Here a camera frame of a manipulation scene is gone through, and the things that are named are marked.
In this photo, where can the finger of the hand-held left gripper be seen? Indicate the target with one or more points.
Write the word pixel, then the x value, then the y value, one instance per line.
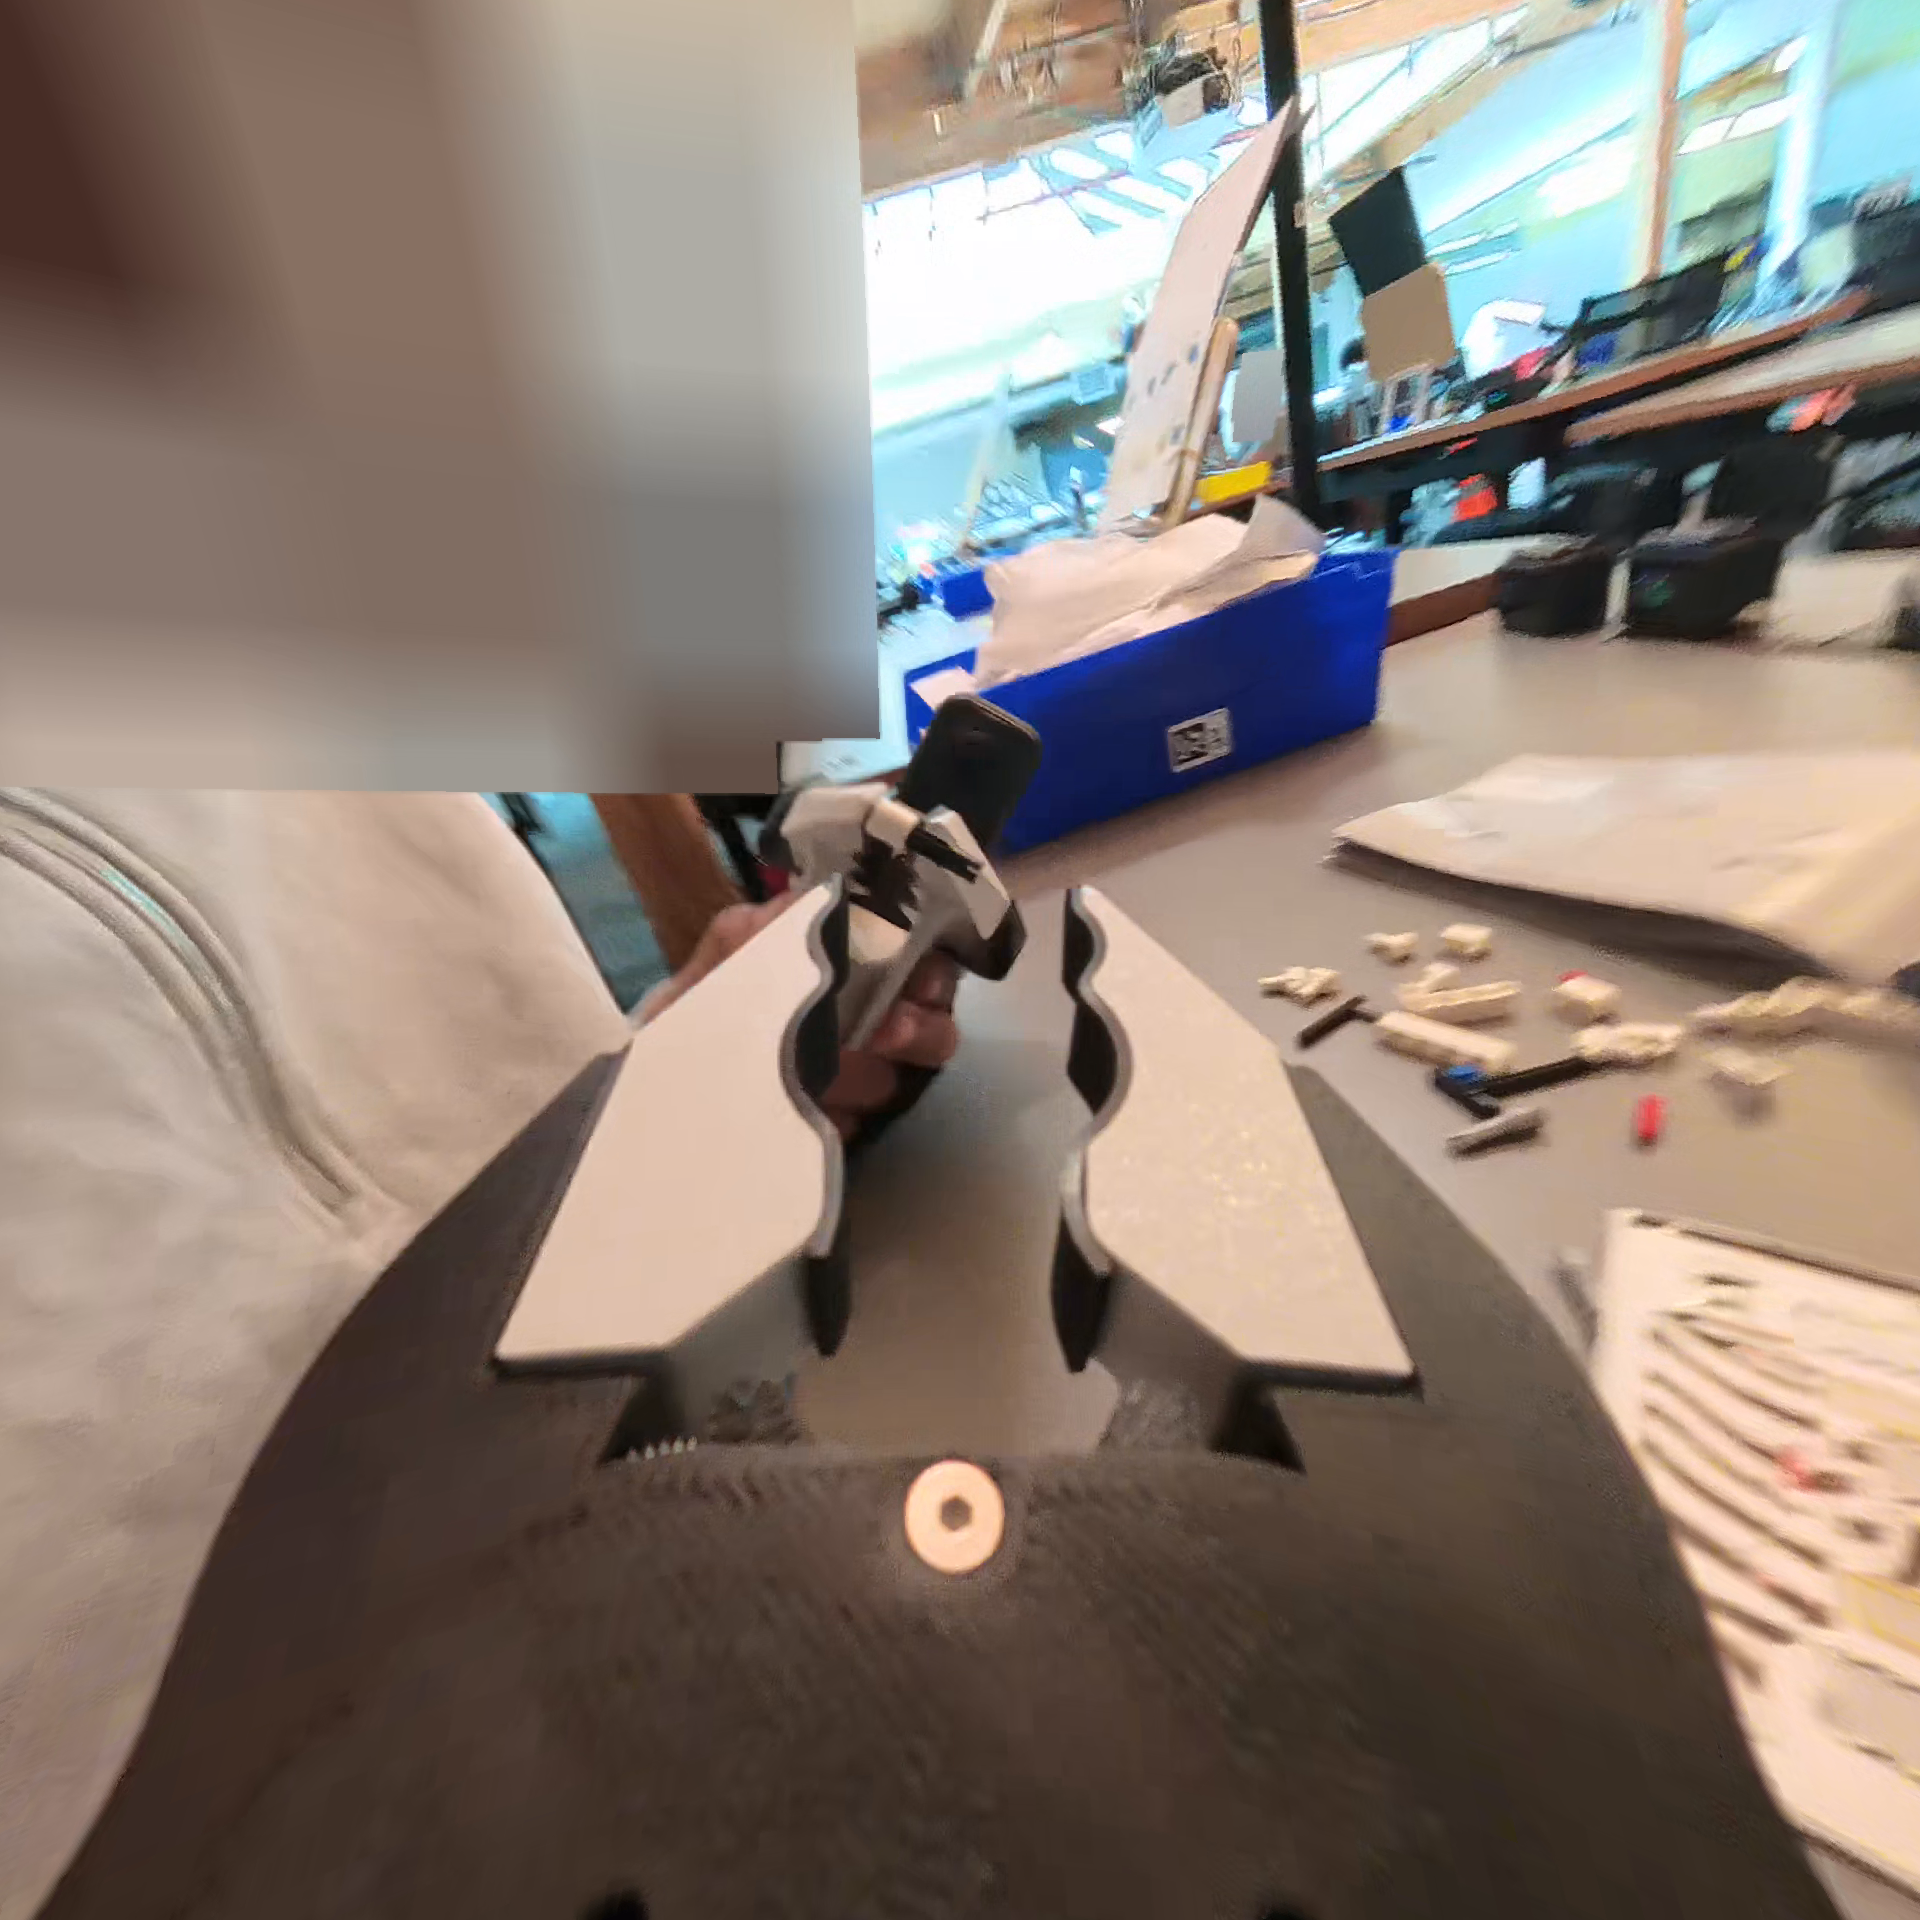
pixel 974 900
pixel 839 821

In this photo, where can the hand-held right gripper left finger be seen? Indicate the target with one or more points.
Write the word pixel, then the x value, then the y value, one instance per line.
pixel 674 1186

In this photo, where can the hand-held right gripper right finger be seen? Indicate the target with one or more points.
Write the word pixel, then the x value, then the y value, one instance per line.
pixel 1230 1200

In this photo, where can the scattered loose lego pieces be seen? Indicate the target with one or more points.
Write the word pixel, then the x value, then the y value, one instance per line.
pixel 1447 1034

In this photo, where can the lego instruction booklet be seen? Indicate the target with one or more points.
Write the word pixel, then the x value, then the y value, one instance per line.
pixel 1620 839

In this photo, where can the person's left hand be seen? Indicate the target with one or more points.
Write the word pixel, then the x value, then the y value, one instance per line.
pixel 900 1072

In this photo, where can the crumpled white paper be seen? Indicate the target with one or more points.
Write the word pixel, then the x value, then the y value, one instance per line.
pixel 1109 592

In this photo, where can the blue plastic bin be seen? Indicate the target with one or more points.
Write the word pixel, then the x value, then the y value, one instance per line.
pixel 1200 706

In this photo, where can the cardboard poster board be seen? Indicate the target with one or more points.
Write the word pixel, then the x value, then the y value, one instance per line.
pixel 1200 299

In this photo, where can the zebra striped sticker sheet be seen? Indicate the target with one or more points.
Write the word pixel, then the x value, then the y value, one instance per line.
pixel 1770 1426

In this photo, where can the black device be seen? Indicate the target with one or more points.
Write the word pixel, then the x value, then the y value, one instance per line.
pixel 1701 585
pixel 1551 592

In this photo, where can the brown wooden post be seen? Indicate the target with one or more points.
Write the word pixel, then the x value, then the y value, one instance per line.
pixel 660 870

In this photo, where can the black steel post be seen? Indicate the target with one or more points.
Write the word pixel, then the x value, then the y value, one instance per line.
pixel 1290 226

